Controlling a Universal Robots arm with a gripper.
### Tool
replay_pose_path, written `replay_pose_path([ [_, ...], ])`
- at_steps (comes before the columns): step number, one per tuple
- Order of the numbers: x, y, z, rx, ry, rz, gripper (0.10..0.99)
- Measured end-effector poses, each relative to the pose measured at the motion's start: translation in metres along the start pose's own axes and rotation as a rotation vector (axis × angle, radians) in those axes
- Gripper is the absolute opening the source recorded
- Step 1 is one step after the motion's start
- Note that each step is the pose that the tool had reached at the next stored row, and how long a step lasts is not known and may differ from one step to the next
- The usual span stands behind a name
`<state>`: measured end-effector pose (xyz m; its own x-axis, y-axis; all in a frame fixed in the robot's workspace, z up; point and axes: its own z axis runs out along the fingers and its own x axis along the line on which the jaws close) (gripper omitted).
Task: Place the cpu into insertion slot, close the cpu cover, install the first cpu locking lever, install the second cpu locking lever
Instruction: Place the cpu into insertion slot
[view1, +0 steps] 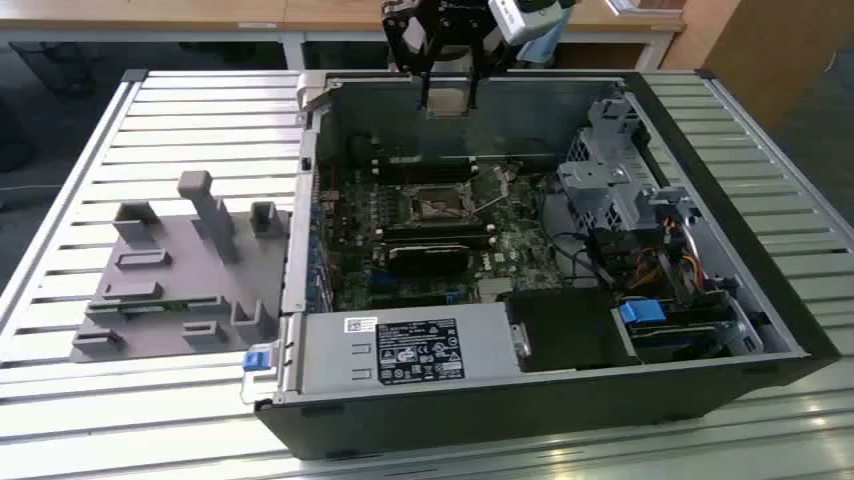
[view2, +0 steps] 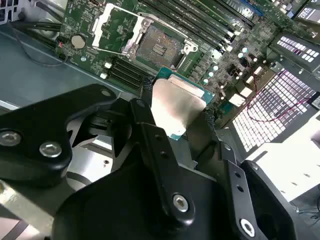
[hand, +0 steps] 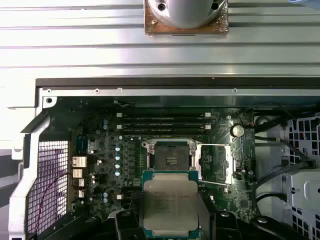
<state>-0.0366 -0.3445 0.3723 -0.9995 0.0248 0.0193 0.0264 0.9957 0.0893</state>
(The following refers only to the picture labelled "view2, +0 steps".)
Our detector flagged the silver topped CPU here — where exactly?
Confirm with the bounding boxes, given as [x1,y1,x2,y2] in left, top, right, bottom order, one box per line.
[151,66,216,141]

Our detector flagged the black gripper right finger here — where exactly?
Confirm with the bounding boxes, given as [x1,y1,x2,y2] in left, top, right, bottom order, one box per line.
[191,111,300,240]

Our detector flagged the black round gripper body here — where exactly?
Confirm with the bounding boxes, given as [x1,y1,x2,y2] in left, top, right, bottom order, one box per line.
[52,143,235,240]

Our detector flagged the metal socket cover frame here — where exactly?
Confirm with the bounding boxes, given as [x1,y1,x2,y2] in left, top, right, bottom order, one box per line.
[91,2,155,60]

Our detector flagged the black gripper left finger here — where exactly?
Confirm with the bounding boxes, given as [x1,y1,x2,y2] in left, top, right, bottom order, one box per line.
[0,76,197,226]

